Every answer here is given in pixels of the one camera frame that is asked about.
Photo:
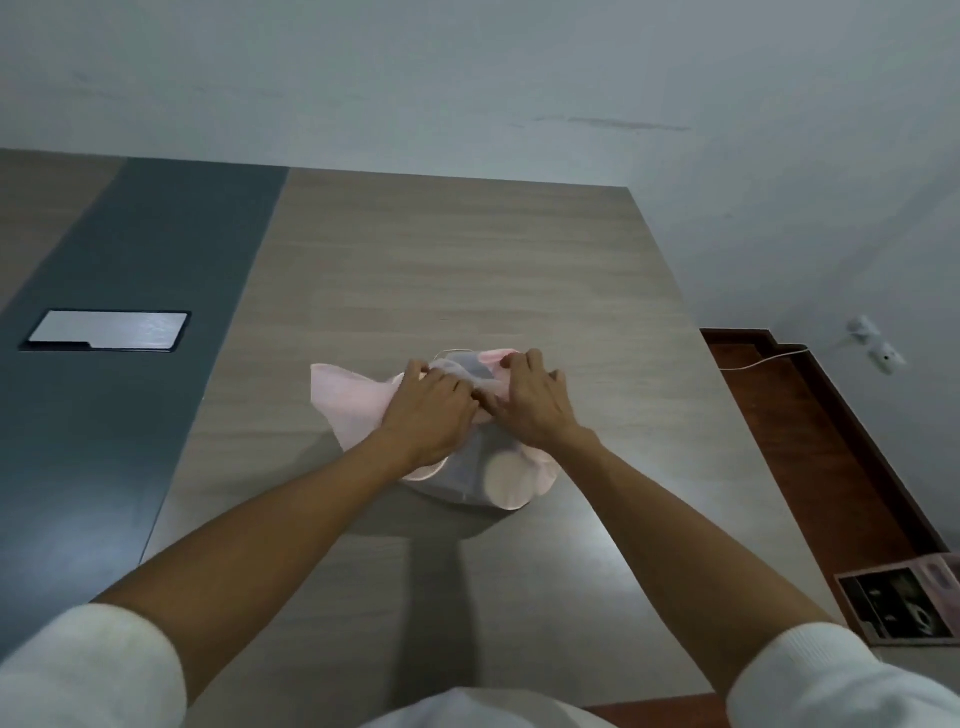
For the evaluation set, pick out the pink and white cloth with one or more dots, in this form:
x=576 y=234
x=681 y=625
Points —
x=352 y=397

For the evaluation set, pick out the person's left forearm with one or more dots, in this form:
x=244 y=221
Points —
x=270 y=540

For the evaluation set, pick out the person's left fingers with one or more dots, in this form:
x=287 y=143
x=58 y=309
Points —
x=442 y=379

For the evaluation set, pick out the printed cardboard box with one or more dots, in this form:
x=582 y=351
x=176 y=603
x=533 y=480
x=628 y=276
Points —
x=900 y=600

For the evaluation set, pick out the person's right fingers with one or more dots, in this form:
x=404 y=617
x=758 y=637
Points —
x=534 y=366

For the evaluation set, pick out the white sweater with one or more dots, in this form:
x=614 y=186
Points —
x=82 y=675

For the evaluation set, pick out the person's left hand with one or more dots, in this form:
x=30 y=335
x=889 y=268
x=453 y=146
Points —
x=427 y=424

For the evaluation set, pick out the person's right hand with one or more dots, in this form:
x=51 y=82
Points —
x=536 y=412

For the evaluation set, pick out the person's right forearm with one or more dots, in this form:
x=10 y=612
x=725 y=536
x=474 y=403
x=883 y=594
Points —
x=675 y=540

